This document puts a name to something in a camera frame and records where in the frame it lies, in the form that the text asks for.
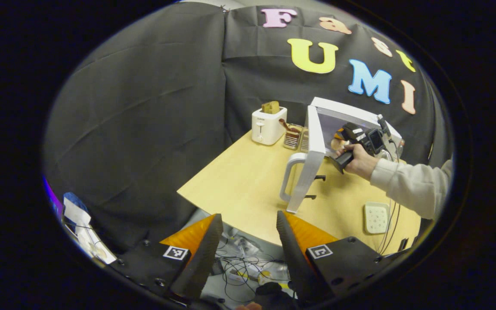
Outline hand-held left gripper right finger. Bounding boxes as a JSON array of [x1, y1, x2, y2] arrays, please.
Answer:
[[276, 210, 397, 304]]

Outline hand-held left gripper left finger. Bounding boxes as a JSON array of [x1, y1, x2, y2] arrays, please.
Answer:
[[110, 213, 224, 302]]

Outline white microwave oven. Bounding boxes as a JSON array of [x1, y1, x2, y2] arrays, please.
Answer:
[[279, 97, 405, 214]]

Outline white toaster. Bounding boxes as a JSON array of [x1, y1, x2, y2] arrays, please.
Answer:
[[251, 107, 288, 146]]

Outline white perforated tray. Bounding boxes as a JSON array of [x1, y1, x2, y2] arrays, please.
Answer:
[[364, 201, 390, 235]]

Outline black backdrop cloth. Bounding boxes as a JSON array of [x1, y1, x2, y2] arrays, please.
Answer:
[[43, 2, 453, 254]]

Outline tangled black cables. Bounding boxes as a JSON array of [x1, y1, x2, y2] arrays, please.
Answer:
[[214, 235, 291, 302]]

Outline metal wire rack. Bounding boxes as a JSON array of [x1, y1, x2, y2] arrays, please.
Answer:
[[283, 124, 310, 152]]

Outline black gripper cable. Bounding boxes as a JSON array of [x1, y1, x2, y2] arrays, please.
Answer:
[[378, 146, 403, 255]]

